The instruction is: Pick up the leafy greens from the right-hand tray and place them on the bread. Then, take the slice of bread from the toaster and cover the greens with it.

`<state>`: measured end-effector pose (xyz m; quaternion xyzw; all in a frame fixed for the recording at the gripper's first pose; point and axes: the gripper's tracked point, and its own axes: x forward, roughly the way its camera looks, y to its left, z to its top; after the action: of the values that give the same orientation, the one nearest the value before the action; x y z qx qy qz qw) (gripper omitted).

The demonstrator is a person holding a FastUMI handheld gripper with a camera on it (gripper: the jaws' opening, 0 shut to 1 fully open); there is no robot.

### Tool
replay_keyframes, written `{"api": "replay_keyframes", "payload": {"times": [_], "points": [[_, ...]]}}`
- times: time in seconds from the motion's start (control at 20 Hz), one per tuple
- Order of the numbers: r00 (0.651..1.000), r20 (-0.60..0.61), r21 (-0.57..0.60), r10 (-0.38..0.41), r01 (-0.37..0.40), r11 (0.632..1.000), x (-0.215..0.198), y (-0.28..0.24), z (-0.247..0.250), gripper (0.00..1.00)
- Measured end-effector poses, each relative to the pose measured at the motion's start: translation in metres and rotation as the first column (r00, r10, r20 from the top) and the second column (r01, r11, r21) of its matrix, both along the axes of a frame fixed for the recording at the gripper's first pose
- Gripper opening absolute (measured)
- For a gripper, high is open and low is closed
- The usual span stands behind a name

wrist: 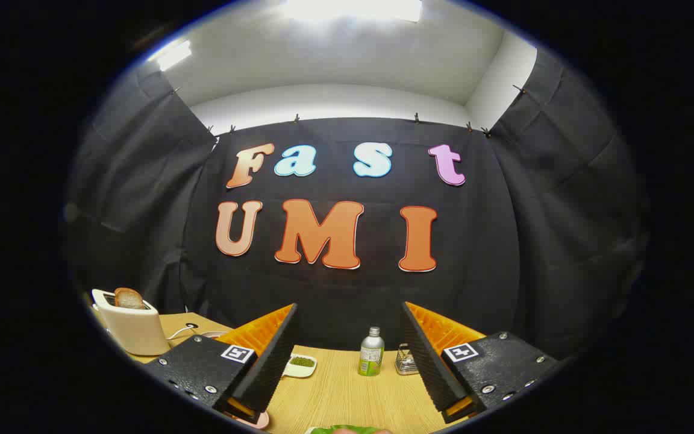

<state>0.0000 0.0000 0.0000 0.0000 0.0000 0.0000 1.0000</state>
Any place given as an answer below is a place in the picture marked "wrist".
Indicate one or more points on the pink round plate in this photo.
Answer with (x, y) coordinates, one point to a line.
(256, 421)

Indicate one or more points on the white toaster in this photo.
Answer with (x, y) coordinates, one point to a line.
(136, 331)

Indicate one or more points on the ceiling light panel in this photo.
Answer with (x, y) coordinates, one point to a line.
(353, 9)
(172, 55)

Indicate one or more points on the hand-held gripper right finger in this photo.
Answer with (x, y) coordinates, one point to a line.
(428, 361)

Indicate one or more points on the black backdrop cloth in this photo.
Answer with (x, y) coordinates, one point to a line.
(491, 241)

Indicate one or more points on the green lettuce leaf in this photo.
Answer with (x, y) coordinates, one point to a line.
(335, 430)

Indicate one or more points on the pile of green beans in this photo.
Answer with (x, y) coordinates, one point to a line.
(302, 361)

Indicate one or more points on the silver green drink bottle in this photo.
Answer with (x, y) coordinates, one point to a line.
(371, 355)

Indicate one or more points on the white divided bean dish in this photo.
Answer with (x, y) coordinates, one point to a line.
(299, 371)

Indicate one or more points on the brown-crust bread slice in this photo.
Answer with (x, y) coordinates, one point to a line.
(129, 298)

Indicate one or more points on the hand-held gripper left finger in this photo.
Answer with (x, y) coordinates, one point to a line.
(271, 361)

